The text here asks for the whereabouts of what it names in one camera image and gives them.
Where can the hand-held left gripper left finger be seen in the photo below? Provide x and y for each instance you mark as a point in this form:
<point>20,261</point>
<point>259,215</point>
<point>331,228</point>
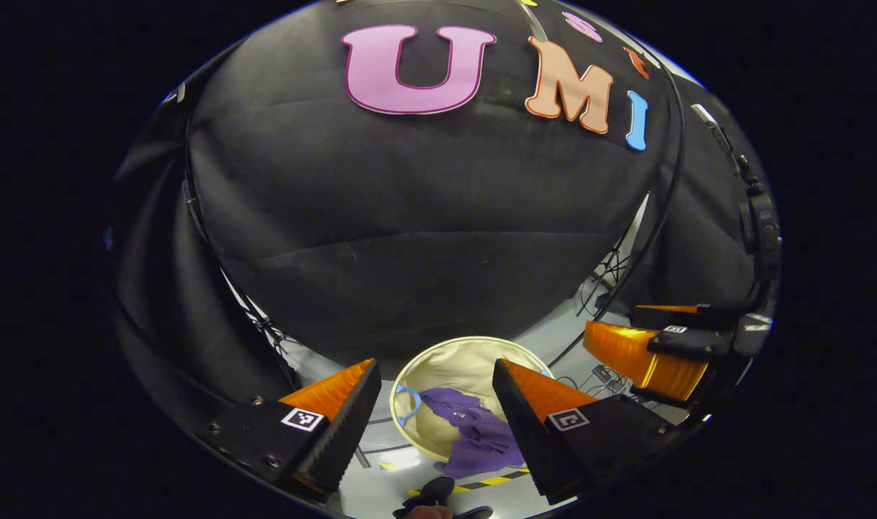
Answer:
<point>352,425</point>

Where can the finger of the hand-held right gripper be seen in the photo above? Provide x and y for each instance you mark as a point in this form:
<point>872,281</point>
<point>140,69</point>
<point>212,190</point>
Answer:
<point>691,316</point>
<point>691,344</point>

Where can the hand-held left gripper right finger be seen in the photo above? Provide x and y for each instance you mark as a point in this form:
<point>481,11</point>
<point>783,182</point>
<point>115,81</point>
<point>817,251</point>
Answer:
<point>518,425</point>

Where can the purple shirt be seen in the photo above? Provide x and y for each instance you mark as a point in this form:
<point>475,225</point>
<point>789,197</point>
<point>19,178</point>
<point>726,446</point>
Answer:
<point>474,432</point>

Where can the beige laundry hamper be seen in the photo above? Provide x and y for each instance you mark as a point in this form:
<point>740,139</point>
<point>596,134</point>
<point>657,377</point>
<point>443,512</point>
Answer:
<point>453,367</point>

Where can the yellow black floor tape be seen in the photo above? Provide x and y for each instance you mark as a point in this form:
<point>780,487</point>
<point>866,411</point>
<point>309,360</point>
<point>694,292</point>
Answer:
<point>496,479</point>

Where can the black tripod stand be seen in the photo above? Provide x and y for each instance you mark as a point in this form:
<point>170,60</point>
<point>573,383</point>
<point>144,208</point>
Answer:
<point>604,281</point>

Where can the person's black shoe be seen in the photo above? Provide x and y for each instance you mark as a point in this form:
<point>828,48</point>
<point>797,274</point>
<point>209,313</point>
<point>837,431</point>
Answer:
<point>435,490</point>

